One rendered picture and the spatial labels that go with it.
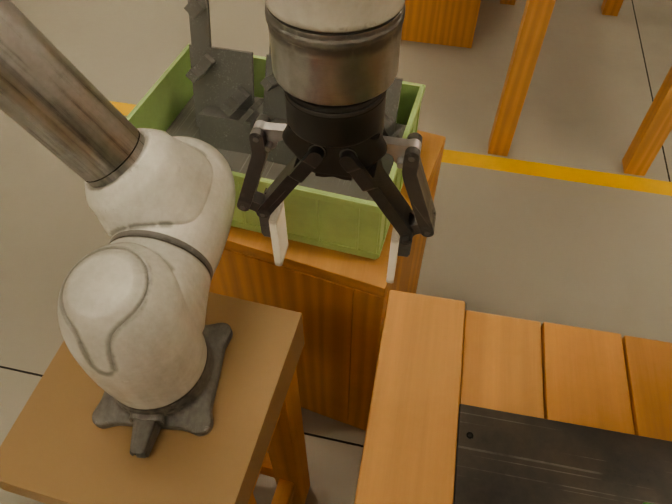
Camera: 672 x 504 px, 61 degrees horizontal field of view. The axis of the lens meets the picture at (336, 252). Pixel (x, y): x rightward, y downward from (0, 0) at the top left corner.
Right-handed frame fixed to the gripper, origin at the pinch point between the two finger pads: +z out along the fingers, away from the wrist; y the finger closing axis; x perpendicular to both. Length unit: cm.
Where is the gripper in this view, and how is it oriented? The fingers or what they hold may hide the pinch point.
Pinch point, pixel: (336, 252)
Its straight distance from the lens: 56.6
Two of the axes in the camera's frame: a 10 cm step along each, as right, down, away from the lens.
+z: 0.0, 6.3, 7.8
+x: -1.9, 7.7, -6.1
